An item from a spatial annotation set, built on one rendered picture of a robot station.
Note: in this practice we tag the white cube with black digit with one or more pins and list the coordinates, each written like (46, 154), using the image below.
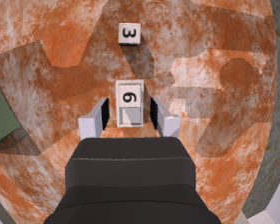
(129, 96)

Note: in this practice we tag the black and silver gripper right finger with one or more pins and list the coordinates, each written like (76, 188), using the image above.
(167, 124)

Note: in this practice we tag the white cube with black number 3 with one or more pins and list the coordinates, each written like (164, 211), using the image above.
(129, 34)

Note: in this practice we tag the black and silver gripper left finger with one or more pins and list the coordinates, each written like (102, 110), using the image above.
(92, 125)

